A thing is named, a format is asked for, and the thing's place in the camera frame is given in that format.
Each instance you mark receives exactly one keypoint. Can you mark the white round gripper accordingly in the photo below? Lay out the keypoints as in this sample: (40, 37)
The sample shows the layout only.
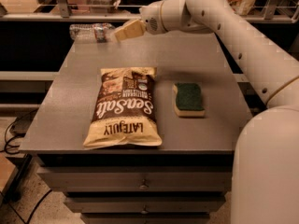
(150, 20)

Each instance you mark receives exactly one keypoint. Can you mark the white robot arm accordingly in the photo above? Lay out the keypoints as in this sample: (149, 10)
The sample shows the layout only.
(265, 182)

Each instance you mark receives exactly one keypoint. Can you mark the clear plastic water bottle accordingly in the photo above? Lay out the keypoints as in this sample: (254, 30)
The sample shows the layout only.
(91, 33)

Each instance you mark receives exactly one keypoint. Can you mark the green yellow sponge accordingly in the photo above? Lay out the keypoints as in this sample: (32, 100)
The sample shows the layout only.
(188, 100)

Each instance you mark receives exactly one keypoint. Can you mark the brown sea salt chip bag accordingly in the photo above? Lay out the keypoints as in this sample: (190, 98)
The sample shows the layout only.
(124, 112)

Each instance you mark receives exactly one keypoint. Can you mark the metal shelf railing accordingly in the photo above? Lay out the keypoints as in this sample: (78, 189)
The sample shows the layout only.
(263, 11)

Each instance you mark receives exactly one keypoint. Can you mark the grey drawer cabinet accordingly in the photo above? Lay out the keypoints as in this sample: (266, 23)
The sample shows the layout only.
(181, 181)

